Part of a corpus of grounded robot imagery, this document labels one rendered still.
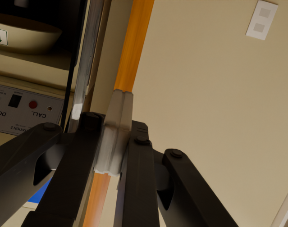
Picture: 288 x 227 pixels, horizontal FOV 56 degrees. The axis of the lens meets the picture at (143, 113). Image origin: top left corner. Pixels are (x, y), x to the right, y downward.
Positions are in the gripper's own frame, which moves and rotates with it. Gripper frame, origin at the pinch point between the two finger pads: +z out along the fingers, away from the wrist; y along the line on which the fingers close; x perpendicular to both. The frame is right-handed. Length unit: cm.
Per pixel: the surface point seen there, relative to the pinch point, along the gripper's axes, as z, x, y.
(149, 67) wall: 79, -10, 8
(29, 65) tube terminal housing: 35.6, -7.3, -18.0
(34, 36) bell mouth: 39.3, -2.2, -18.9
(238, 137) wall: 78, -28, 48
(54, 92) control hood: 33.3, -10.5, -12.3
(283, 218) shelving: 74, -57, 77
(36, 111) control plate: 29.8, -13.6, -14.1
